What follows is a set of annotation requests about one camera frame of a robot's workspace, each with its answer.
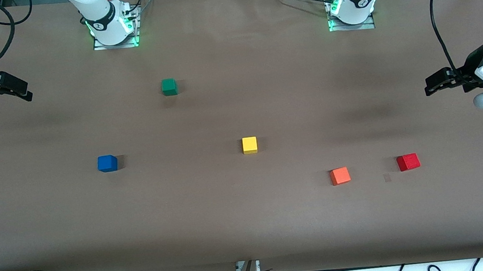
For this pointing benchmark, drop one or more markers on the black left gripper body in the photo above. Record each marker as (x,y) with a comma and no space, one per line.
(467,72)

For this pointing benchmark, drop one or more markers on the yellow wooden block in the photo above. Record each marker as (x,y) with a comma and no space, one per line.
(249,145)

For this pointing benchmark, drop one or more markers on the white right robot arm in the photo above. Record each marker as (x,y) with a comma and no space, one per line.
(99,16)

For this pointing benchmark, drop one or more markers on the red wooden block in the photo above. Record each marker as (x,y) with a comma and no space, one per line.
(408,162)

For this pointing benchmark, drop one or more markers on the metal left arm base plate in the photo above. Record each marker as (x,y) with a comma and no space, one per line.
(369,25)

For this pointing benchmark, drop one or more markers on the blue wooden block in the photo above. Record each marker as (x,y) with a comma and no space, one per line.
(107,164)

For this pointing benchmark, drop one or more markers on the green wooden block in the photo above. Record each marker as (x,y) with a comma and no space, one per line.
(169,87)

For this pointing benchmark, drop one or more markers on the brown paper table cover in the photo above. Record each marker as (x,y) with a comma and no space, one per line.
(251,224)

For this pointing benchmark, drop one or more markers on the orange wooden block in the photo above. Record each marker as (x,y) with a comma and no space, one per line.
(340,176)

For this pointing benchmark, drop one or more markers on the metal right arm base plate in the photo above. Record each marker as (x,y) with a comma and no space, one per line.
(133,41)

